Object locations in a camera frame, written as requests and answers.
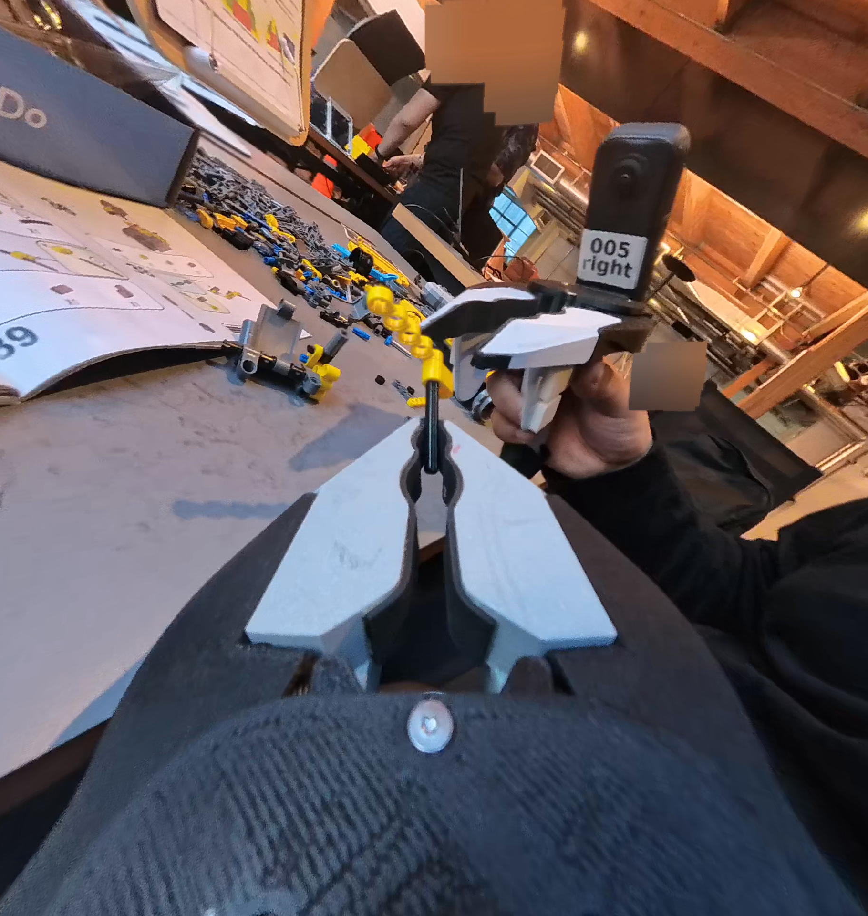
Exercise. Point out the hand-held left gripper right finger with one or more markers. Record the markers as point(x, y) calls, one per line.
point(534, 573)

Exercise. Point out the background wooden table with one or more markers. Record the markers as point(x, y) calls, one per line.
point(431, 241)

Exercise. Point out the person's right forearm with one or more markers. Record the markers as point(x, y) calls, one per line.
point(692, 530)

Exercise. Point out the open instruction booklet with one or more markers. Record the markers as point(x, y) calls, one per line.
point(91, 286)

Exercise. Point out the black axle with yellow connector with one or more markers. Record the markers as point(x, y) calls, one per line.
point(431, 437)

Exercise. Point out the grey desk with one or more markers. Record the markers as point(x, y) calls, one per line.
point(134, 515)

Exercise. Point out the person's right hand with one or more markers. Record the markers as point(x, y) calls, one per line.
point(599, 422)

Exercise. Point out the grey and yellow brick assembly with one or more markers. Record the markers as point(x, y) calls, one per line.
point(277, 341)

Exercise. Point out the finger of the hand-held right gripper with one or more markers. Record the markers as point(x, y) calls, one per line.
point(556, 337)
point(477, 304)

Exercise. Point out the grey cardboard box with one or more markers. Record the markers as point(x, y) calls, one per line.
point(77, 129)

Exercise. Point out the pile of small building bricks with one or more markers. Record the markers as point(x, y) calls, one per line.
point(291, 244)

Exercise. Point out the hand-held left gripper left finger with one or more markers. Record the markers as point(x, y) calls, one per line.
point(334, 566)

